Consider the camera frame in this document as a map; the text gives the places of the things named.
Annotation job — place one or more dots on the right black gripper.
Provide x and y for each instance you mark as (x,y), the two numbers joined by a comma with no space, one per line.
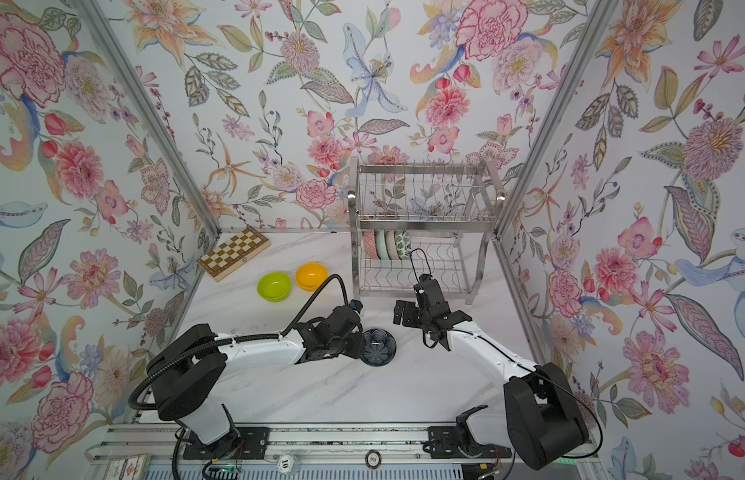
(416,312)

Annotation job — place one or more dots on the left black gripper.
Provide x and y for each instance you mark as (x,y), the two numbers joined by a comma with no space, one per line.
(356,339)

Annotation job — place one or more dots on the dark blue floral bowl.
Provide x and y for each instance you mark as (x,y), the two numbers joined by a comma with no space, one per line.
(379,347)

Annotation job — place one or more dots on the green leaf pattern bowl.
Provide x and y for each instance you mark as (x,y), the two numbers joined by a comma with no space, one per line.
(403,244)

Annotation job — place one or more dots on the pink striped ceramic bowl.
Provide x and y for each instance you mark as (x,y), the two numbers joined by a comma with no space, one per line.
(391,245)

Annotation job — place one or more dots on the pale green ceramic bowl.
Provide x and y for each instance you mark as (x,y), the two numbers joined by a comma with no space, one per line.
(381,245)

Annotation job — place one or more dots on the two-tier steel dish rack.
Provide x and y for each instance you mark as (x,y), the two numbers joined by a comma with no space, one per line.
(451,211)

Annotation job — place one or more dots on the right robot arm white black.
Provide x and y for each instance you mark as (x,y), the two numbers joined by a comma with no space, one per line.
(542,421)

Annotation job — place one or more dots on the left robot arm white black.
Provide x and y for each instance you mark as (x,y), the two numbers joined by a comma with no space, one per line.
(179,381)

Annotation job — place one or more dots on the orange yellow plastic bowl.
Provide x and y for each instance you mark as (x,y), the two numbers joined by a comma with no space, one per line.
(311,276)

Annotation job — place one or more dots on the lime green plastic bowl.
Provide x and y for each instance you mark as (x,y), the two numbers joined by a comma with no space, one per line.
(274,287)

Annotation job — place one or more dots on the wooden chess board box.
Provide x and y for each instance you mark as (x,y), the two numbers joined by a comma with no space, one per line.
(234,253)

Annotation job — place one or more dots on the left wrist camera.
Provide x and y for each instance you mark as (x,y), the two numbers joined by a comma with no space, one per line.
(356,305)

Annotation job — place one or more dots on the aluminium front rail frame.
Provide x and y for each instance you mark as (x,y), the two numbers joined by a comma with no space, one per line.
(319,451)

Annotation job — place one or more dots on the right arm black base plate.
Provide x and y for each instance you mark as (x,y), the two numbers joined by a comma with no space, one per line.
(452,442)

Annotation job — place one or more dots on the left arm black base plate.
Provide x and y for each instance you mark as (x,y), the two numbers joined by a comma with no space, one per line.
(240,443)

